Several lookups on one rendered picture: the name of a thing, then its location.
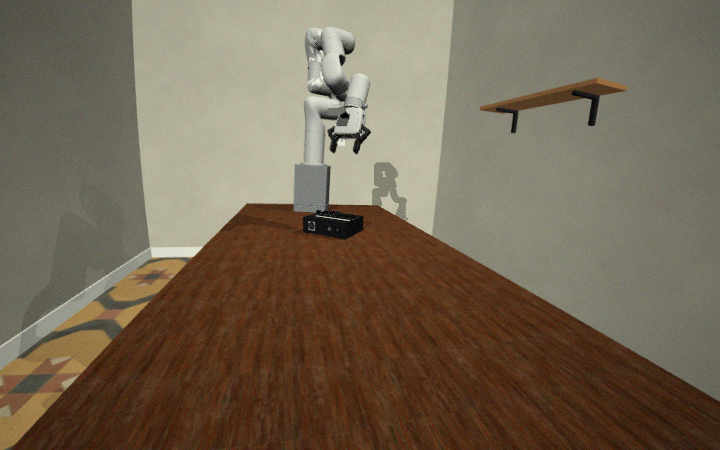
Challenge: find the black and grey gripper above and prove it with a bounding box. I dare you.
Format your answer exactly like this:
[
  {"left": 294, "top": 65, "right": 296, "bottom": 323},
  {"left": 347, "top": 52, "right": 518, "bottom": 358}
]
[{"left": 327, "top": 104, "right": 371, "bottom": 154}]

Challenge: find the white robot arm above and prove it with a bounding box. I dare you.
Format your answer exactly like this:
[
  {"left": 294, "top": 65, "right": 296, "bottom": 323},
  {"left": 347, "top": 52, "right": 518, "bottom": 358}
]
[{"left": 300, "top": 27, "right": 370, "bottom": 166}]

